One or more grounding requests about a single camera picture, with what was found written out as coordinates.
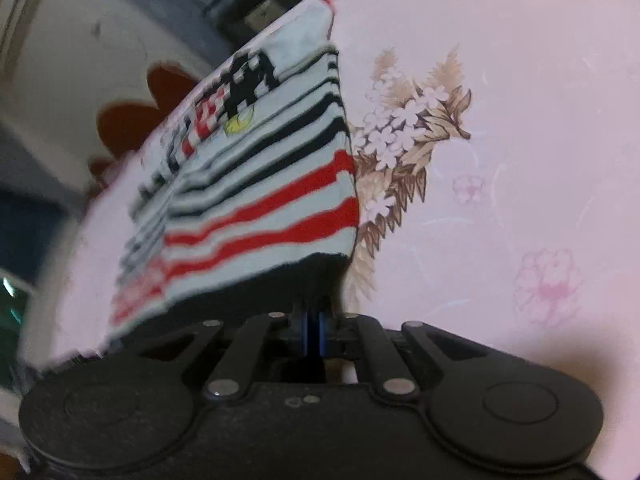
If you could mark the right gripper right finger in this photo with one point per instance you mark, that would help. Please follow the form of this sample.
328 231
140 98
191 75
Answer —
383 376

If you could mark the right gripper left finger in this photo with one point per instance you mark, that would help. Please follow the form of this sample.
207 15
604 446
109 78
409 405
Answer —
274 348

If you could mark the striped knit child sweater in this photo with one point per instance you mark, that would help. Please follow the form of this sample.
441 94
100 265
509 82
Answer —
252 207

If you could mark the pink floral bed sheet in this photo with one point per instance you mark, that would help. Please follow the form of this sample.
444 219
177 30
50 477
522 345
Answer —
496 152

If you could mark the red heart-shaped headboard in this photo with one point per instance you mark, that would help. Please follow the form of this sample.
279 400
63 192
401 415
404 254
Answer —
123 126

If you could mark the black leather armchair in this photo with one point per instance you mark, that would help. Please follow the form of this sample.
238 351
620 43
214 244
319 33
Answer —
250 0

